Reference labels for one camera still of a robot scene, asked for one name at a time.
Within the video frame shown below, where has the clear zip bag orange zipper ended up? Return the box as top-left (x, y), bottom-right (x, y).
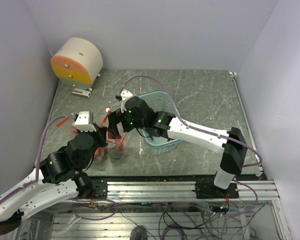
top-left (57, 111), bottom-right (107, 169)

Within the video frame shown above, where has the light blue plastic basket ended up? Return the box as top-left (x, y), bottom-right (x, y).
top-left (138, 90), bottom-right (182, 155)

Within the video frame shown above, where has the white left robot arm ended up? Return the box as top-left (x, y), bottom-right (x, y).
top-left (0, 124), bottom-right (107, 235)

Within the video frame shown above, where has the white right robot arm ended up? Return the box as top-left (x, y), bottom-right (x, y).
top-left (107, 95), bottom-right (248, 198)

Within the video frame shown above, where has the cream round drawer cabinet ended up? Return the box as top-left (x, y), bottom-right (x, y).
top-left (50, 37), bottom-right (104, 90)

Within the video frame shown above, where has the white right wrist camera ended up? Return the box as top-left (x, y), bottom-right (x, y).
top-left (115, 89), bottom-right (134, 113)

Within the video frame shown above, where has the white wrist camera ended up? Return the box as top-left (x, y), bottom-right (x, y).
top-left (115, 89), bottom-right (134, 113)
top-left (74, 111), bottom-right (97, 133)

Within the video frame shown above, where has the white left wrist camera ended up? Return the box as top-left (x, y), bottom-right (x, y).
top-left (74, 111), bottom-right (97, 133)

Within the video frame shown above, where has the small white metal bracket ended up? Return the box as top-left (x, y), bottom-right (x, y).
top-left (72, 88), bottom-right (91, 99)

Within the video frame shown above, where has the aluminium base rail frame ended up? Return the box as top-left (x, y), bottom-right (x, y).
top-left (13, 175), bottom-right (290, 240)

